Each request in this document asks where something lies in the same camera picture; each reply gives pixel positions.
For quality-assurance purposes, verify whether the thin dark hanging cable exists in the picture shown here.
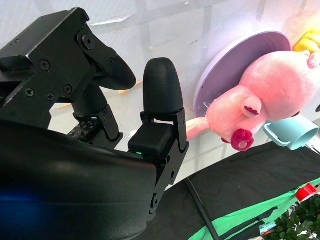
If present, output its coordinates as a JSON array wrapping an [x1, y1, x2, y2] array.
[[184, 178, 220, 240]]

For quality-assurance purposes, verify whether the pink plush doll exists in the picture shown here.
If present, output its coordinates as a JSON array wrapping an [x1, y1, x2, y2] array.
[[186, 49, 320, 153]]

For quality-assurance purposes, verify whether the green leafy plant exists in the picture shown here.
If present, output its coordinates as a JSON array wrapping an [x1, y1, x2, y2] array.
[[273, 193, 320, 240]]

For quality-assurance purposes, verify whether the light blue plastic mug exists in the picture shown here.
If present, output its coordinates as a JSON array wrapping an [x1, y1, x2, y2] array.
[[263, 115, 320, 151]]

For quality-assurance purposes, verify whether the lavender round plate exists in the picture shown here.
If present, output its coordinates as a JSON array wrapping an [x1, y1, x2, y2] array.
[[192, 30, 293, 118]]

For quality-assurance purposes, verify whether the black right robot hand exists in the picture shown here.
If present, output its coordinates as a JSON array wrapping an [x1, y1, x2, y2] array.
[[0, 6, 190, 240]]

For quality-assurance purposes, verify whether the small red object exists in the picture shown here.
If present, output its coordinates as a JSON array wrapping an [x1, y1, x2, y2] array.
[[295, 183, 318, 202]]

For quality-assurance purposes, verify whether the black backdrop cloth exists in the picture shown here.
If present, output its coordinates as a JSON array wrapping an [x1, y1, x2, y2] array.
[[139, 142, 320, 240]]

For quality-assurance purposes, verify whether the orange white striped pumpkin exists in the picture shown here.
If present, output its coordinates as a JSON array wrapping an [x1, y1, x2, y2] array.
[[292, 26, 320, 55]]

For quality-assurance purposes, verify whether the green cloth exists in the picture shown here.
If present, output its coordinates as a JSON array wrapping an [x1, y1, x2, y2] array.
[[192, 178, 320, 240]]

